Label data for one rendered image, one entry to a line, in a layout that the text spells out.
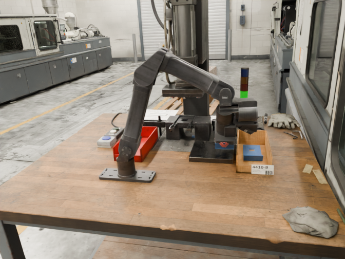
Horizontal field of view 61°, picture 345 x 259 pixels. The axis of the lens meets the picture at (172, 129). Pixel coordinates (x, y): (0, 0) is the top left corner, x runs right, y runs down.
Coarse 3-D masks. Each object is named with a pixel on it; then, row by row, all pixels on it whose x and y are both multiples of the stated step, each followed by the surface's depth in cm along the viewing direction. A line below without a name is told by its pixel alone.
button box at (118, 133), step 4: (116, 116) 174; (112, 120) 165; (112, 124) 158; (112, 128) 146; (120, 128) 145; (108, 132) 141; (116, 132) 140; (120, 132) 141; (116, 136) 137; (120, 136) 141
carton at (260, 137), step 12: (240, 132) 124; (264, 132) 122; (240, 144) 126; (252, 144) 125; (264, 144) 124; (240, 156) 115; (264, 156) 114; (240, 168) 103; (252, 168) 102; (264, 168) 101
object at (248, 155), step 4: (244, 148) 121; (248, 148) 121; (252, 148) 121; (256, 148) 120; (244, 152) 117; (248, 152) 117; (252, 152) 117; (256, 152) 117; (260, 152) 117; (244, 156) 110; (248, 156) 110; (252, 156) 109; (256, 156) 109; (260, 156) 109; (248, 160) 111; (252, 160) 111; (256, 160) 111; (260, 160) 110
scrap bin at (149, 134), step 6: (144, 126) 137; (150, 126) 137; (144, 132) 138; (150, 132) 138; (156, 132) 134; (144, 138) 138; (150, 138) 126; (156, 138) 135; (144, 144) 118; (150, 144) 126; (114, 150) 118; (138, 150) 126; (144, 150) 118; (114, 156) 117; (138, 156) 115; (144, 156) 118
